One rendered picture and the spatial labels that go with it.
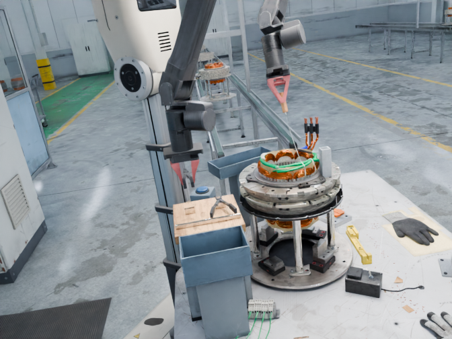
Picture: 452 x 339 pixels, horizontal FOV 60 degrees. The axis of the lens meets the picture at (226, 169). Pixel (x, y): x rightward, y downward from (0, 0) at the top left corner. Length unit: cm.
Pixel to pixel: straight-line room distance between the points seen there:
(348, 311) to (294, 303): 15
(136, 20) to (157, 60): 14
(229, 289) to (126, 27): 83
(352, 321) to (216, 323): 37
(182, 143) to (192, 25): 28
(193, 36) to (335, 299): 83
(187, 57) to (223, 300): 61
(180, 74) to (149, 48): 40
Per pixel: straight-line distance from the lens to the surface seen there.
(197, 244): 107
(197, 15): 94
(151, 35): 135
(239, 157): 160
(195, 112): 96
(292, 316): 120
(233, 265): 99
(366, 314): 121
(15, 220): 338
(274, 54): 121
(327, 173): 123
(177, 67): 97
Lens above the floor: 158
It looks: 21 degrees down
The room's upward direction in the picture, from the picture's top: 8 degrees counter-clockwise
